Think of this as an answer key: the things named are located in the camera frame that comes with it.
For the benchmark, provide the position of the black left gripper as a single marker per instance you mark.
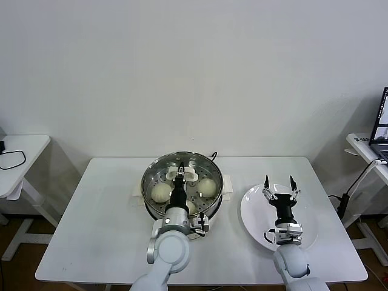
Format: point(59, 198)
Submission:
point(179, 197)

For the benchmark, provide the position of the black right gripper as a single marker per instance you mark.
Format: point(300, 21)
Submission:
point(285, 209)

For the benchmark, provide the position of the white steamed baozi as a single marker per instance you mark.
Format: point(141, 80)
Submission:
point(207, 187)
point(160, 193)
point(191, 206)

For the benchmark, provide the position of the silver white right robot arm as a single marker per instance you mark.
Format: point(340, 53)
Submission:
point(291, 260)

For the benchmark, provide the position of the steel perforated steamer pot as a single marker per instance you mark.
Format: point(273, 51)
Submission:
point(154, 212)

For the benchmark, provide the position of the round white plate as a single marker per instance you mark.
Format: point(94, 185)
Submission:
point(251, 212)

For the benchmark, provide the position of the black power strip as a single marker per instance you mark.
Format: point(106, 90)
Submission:
point(342, 206)

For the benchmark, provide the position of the dark open laptop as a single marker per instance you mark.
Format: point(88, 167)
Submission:
point(382, 127)

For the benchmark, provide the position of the small black device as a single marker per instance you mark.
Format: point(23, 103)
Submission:
point(2, 146)

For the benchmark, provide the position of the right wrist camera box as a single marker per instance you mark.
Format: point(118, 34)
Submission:
point(289, 235)

